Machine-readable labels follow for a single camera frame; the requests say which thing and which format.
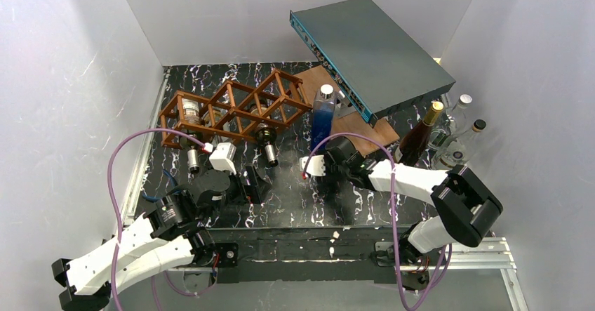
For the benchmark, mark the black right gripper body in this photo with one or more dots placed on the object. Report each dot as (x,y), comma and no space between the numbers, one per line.
(332,159)

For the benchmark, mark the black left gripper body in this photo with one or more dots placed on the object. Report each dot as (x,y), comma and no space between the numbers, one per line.
(248,185)

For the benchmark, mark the blue glass bottle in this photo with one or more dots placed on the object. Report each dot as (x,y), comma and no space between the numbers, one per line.
(322,114)

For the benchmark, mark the dark bottle gold cap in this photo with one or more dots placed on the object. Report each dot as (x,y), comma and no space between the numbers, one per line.
(415,142)

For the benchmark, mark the clear bottle white label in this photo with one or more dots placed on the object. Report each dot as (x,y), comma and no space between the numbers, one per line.
(459,149)

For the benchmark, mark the clear glass bottle dark label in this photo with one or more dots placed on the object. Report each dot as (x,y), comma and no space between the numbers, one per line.
(451,122)

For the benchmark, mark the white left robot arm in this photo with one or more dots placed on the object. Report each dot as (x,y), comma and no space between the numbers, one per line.
(172,233)

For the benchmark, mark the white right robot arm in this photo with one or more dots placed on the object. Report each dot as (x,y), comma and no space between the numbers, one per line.
(466,208)

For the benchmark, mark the dark bottle black cap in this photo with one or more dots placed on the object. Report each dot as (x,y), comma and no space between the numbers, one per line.
(265,136)

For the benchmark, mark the brown wooden wine rack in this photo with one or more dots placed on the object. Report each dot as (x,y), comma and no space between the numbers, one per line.
(235,109)

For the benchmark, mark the green bottle silver cap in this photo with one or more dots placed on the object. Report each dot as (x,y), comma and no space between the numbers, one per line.
(191,112)

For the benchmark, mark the black base beam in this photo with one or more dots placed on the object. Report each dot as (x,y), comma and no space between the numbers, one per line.
(296,254)

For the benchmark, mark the wooden board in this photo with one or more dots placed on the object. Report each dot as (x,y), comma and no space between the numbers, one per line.
(382,132)

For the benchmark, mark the metal bracket on board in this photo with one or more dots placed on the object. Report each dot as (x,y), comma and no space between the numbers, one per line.
(343,106)

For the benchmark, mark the teal network switch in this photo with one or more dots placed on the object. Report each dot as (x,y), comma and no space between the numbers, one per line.
(376,64)

